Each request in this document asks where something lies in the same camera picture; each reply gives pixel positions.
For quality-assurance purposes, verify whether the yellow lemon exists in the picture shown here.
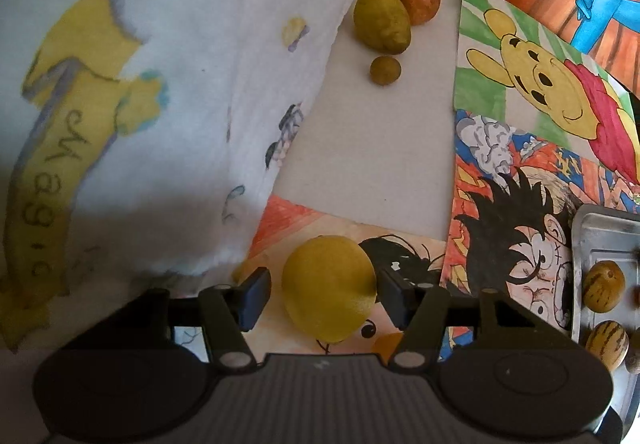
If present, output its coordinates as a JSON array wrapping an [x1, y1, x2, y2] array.
[[281, 235, 376, 344]]

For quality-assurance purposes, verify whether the brown kiwi with sticker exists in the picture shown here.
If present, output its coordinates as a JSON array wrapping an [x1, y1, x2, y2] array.
[[625, 329, 640, 375]]

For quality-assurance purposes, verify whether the orange blue cartoon drawing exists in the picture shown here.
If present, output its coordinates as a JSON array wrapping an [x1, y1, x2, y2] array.
[[233, 196, 445, 360]]

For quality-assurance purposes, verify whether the anime character drawing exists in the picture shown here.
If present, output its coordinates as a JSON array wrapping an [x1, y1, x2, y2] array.
[[440, 110, 639, 334]]

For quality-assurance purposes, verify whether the striped pepino melon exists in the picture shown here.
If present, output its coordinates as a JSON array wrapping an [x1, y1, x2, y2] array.
[[582, 260, 626, 313]]

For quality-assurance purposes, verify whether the metal tray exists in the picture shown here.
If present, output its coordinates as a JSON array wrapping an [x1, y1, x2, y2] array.
[[570, 204, 639, 434]]

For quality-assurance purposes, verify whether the small green lime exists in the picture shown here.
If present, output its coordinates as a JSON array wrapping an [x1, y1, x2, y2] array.
[[369, 55, 401, 86]]

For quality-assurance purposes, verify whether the white cartoon print cloth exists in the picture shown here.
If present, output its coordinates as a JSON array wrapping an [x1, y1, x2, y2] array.
[[1, 0, 355, 352]]

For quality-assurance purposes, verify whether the Winnie the Pooh drawing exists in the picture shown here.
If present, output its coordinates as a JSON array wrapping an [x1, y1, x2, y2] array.
[[454, 0, 639, 182]]

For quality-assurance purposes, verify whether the green lemon at back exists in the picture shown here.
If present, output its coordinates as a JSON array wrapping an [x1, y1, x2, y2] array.
[[352, 0, 411, 55]]

